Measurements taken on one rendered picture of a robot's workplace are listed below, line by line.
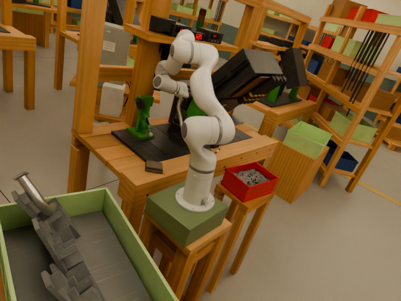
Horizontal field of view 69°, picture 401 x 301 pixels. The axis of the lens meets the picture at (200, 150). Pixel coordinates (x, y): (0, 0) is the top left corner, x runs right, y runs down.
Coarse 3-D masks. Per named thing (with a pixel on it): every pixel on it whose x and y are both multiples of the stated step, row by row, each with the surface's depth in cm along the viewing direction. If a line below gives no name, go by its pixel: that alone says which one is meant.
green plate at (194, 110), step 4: (192, 100) 199; (192, 104) 199; (188, 108) 201; (192, 108) 199; (196, 108) 197; (188, 112) 201; (192, 112) 199; (196, 112) 196; (200, 112) 195; (204, 112) 199; (188, 116) 200
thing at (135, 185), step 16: (240, 144) 229; (256, 144) 238; (272, 144) 249; (176, 160) 180; (224, 160) 202; (240, 160) 220; (256, 160) 242; (128, 176) 152; (144, 176) 156; (160, 176) 160; (176, 176) 169; (128, 192) 153; (144, 192) 155
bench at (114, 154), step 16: (96, 128) 193; (112, 128) 199; (240, 128) 266; (80, 144) 190; (96, 144) 176; (112, 144) 181; (80, 160) 191; (112, 160) 165; (128, 160) 170; (80, 176) 197; (128, 208) 156; (240, 208) 284
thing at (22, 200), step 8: (16, 192) 91; (24, 192) 91; (16, 200) 88; (24, 200) 91; (24, 208) 91; (32, 208) 97; (32, 216) 94; (64, 216) 113; (56, 224) 111; (64, 224) 110; (72, 224) 115; (72, 232) 113
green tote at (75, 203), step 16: (80, 192) 123; (96, 192) 127; (0, 208) 105; (16, 208) 109; (64, 208) 122; (80, 208) 127; (96, 208) 132; (112, 208) 125; (0, 224) 99; (16, 224) 112; (32, 224) 117; (112, 224) 126; (128, 224) 114; (0, 240) 93; (128, 240) 114; (0, 256) 101; (128, 256) 116; (144, 256) 105; (144, 272) 106; (160, 272) 99; (160, 288) 98
